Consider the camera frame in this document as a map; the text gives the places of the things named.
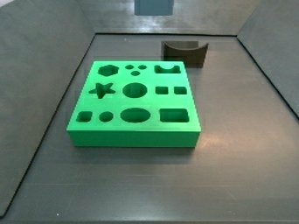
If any dark curved arch block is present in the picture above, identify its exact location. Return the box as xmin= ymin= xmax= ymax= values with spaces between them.
xmin=162 ymin=41 xmax=210 ymax=68

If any green shape sorter block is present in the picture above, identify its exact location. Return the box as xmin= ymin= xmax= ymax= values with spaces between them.
xmin=67 ymin=61 xmax=202 ymax=148

